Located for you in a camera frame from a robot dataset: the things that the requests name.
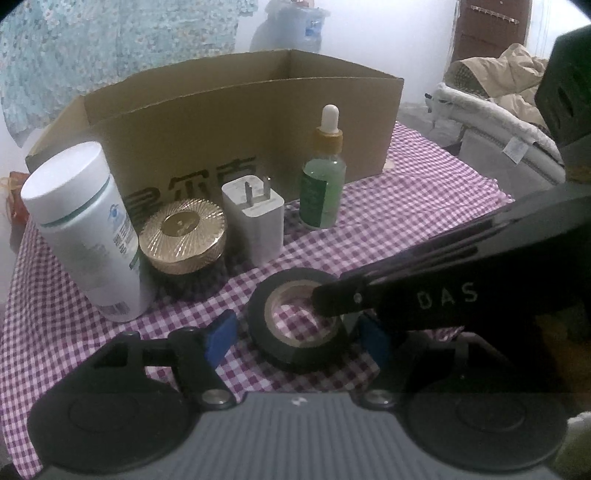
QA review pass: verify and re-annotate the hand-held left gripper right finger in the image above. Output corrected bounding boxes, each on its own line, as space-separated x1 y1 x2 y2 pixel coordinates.
353 314 407 411

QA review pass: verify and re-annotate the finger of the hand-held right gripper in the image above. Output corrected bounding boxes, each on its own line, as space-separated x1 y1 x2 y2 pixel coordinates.
311 205 523 320

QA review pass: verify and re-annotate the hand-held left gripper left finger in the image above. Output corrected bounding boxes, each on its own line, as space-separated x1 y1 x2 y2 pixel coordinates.
90 308 238 410

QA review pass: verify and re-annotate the black tape roll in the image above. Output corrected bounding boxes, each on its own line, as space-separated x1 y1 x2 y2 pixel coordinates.
248 268 349 374

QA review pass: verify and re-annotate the white charger plug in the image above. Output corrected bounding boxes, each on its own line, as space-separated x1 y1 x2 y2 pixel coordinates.
222 174 286 267

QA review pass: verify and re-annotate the green dropper bottle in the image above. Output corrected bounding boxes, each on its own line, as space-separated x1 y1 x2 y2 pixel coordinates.
300 104 347 230

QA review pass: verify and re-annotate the gold-lidded black jar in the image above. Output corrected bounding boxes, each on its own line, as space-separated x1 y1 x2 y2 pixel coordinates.
139 197 228 289

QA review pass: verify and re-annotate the white plastic bottle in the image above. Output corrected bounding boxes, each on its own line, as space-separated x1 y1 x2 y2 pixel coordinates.
21 141 151 323

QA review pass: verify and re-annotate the brown cardboard box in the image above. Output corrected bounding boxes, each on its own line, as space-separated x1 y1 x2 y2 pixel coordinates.
25 48 404 217

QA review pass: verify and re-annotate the purple checkered tablecloth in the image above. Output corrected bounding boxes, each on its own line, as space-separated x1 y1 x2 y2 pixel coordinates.
0 121 515 478

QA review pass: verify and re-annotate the white fleece covered chair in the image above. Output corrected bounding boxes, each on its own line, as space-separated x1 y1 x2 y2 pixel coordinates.
425 82 566 195

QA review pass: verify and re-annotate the beige jacket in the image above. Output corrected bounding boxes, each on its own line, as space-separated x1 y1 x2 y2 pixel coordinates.
445 42 555 134

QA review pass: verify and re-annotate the brown wooden door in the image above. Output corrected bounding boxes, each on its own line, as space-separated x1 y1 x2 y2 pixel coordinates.
450 0 536 63

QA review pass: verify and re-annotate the blue water jug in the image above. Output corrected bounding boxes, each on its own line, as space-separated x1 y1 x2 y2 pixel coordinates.
272 0 331 51

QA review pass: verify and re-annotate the teal floral cloth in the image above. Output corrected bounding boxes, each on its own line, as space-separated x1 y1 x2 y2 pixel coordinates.
0 0 259 148

